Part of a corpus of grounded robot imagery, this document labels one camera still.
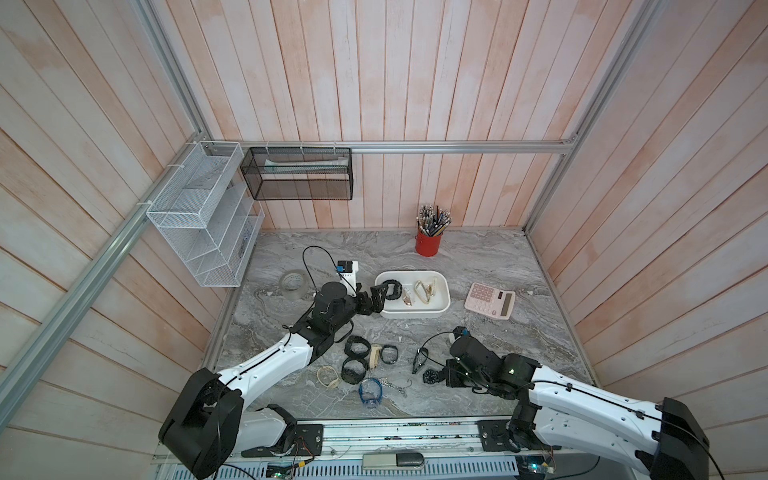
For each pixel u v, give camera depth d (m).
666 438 0.41
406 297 0.98
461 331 0.75
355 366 0.86
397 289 0.98
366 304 0.72
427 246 1.13
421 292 1.01
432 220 1.03
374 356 0.84
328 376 0.84
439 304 0.99
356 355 0.84
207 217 0.69
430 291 0.98
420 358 0.87
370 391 0.82
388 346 0.88
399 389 0.82
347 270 0.70
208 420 0.40
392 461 0.69
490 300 0.98
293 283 1.06
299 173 1.02
